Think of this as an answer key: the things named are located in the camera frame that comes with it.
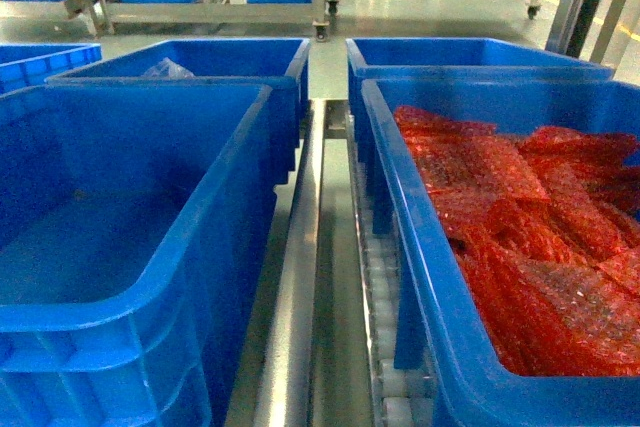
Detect stainless steel shelf rack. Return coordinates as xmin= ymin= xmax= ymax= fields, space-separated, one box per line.
xmin=227 ymin=68 xmax=429 ymax=426

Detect empty blue bin front left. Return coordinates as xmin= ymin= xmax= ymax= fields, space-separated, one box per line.
xmin=1 ymin=84 xmax=276 ymax=426

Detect blue bin rear left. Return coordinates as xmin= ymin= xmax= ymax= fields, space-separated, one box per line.
xmin=47 ymin=37 xmax=310 ymax=148

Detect blue bin rear right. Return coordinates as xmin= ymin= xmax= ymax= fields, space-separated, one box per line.
xmin=346 ymin=37 xmax=614 ymax=118

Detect red bubble wrap bags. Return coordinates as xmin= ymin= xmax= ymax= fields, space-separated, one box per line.
xmin=394 ymin=106 xmax=639 ymax=377

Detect blue bin with red bags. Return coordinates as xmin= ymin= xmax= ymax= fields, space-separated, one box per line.
xmin=359 ymin=79 xmax=639 ymax=426

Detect blue bin far left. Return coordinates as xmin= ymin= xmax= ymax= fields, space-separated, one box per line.
xmin=1 ymin=43 xmax=102 ymax=94

